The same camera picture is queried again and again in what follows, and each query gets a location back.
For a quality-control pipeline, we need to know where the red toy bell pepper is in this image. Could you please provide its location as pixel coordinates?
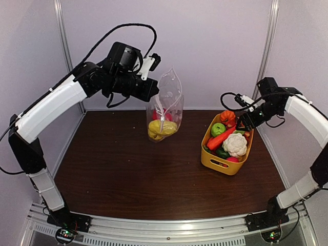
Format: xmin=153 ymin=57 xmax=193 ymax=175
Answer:
xmin=152 ymin=109 xmax=173 ymax=121

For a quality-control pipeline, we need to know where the red toy apple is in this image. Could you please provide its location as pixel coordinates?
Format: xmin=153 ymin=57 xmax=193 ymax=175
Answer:
xmin=226 ymin=156 xmax=239 ymax=163

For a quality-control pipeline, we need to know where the white toy cauliflower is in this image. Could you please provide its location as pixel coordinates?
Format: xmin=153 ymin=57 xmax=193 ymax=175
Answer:
xmin=222 ymin=133 xmax=248 ymax=158

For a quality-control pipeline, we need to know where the right aluminium frame post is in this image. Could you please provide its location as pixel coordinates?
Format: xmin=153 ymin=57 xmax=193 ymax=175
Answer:
xmin=252 ymin=0 xmax=279 ymax=99

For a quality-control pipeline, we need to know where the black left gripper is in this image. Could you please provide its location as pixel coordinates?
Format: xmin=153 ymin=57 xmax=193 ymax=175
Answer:
xmin=109 ymin=70 xmax=160 ymax=102

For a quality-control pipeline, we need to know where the green toy apple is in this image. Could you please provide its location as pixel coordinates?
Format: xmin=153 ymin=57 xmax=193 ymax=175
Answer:
xmin=210 ymin=122 xmax=226 ymax=137

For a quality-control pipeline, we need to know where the left aluminium frame post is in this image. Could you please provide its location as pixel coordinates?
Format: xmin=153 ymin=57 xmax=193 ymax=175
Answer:
xmin=53 ymin=0 xmax=86 ymax=113

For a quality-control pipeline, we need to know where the clear zip top bag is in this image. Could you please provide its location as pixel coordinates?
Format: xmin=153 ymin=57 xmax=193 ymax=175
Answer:
xmin=146 ymin=68 xmax=184 ymax=142

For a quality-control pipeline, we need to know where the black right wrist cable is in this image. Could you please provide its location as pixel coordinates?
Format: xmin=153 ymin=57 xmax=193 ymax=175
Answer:
xmin=220 ymin=92 xmax=247 ymax=112

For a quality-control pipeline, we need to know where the orange toy carrot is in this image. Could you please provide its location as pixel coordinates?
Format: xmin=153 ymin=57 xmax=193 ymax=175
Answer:
xmin=207 ymin=126 xmax=236 ymax=151

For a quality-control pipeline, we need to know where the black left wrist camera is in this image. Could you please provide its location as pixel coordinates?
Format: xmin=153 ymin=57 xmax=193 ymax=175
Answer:
xmin=138 ymin=53 xmax=161 ymax=80

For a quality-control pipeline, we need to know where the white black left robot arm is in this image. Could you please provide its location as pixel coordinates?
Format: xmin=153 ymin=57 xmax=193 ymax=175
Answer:
xmin=8 ymin=42 xmax=161 ymax=228

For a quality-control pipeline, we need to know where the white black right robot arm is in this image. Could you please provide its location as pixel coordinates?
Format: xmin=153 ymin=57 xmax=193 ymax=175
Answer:
xmin=234 ymin=88 xmax=327 ymax=227

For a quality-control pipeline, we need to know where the orange toy pumpkin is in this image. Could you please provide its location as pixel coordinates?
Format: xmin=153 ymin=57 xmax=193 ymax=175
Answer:
xmin=220 ymin=110 xmax=236 ymax=126

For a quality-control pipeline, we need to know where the yellow plastic basket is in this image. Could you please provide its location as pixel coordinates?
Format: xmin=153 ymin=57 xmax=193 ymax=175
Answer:
xmin=201 ymin=114 xmax=254 ymax=176

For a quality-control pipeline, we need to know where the green toy avocado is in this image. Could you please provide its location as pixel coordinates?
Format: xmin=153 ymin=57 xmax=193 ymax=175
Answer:
xmin=215 ymin=148 xmax=230 ymax=159

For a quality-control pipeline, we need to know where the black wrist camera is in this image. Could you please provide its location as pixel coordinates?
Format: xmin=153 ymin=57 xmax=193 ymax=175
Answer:
xmin=138 ymin=53 xmax=161 ymax=80
xmin=234 ymin=94 xmax=258 ymax=112

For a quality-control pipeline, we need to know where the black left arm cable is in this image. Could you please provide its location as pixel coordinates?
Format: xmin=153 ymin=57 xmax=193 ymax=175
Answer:
xmin=51 ymin=23 xmax=157 ymax=90

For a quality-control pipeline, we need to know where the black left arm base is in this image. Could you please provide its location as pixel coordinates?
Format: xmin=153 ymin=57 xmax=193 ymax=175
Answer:
xmin=47 ymin=211 xmax=91 ymax=233

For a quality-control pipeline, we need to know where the aluminium frame post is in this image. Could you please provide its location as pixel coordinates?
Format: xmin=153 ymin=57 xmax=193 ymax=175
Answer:
xmin=252 ymin=0 xmax=279 ymax=99
xmin=53 ymin=0 xmax=86 ymax=113

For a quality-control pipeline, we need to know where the yellow toy bell pepper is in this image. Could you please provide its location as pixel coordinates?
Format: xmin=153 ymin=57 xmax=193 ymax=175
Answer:
xmin=148 ymin=119 xmax=178 ymax=141

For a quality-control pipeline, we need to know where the aluminium front rail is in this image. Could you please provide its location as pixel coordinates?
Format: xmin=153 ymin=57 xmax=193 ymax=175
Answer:
xmin=18 ymin=203 xmax=319 ymax=245

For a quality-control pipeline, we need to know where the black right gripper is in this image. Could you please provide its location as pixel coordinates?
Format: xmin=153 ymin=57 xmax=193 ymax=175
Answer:
xmin=236 ymin=100 xmax=282 ymax=132

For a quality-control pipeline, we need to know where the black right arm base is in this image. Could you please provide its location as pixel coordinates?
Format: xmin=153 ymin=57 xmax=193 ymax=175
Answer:
xmin=245 ymin=196 xmax=290 ymax=232

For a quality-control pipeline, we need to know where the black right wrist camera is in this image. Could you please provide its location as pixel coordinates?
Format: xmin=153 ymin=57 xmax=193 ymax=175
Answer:
xmin=234 ymin=94 xmax=258 ymax=112

